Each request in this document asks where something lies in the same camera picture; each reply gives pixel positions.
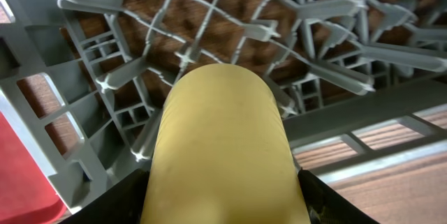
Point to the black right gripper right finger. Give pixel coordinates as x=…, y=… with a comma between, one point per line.
x=326, y=206

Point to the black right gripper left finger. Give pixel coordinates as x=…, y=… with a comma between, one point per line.
x=122, y=204

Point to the yellow plastic cup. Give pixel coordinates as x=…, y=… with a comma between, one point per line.
x=222, y=155

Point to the grey dishwasher rack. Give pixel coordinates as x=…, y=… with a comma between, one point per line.
x=82, y=81

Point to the red plastic tray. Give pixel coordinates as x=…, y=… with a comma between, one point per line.
x=26, y=195

